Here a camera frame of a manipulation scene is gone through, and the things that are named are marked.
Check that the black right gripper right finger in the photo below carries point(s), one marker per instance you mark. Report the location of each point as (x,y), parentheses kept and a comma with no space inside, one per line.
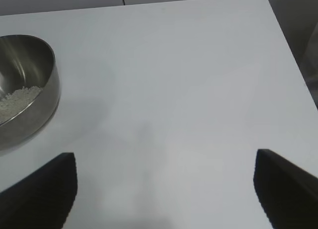
(290,194)

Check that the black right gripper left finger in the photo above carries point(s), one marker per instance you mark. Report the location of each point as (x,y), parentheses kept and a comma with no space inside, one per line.
(37,196)

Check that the white rice grains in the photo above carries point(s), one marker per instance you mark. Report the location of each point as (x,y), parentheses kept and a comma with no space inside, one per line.
(15,99)

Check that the stainless steel mixing bowl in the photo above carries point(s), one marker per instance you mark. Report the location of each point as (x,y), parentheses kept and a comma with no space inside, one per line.
(42,109)

